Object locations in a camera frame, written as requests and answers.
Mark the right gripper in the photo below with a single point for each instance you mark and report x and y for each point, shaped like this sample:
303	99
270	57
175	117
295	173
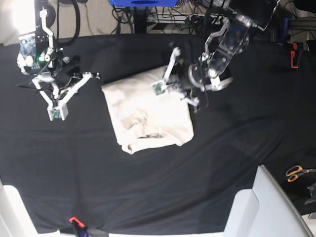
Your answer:
58	87

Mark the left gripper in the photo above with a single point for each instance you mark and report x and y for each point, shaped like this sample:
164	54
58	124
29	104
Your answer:
182	76

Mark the white T-shirt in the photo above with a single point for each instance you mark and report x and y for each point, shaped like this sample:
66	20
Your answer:
142	120

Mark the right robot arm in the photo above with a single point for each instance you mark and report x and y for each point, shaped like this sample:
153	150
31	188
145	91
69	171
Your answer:
40	48

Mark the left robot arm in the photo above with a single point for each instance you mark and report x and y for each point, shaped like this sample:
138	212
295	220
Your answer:
227	22

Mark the white power strip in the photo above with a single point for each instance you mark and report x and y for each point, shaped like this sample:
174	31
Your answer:
173	18

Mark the black table cloth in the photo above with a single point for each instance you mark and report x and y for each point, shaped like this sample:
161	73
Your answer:
267	115

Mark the blue plastic box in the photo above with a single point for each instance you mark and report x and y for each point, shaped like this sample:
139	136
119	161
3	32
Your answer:
143	3

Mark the red black tool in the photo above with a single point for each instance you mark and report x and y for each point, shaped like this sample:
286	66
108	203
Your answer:
295	56

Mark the red clip on cloth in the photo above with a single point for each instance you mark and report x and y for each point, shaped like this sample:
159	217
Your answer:
76	221

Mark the white chair left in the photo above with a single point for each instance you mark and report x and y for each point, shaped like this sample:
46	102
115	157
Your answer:
14	218

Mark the white chair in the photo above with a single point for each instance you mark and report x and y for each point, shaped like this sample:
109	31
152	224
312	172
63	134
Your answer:
14	218
264	211

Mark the white chair right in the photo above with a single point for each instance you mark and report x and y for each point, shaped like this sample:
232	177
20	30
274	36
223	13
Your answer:
264	211

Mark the orange handled scissors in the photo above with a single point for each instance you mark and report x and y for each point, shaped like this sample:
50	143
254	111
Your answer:
297	171

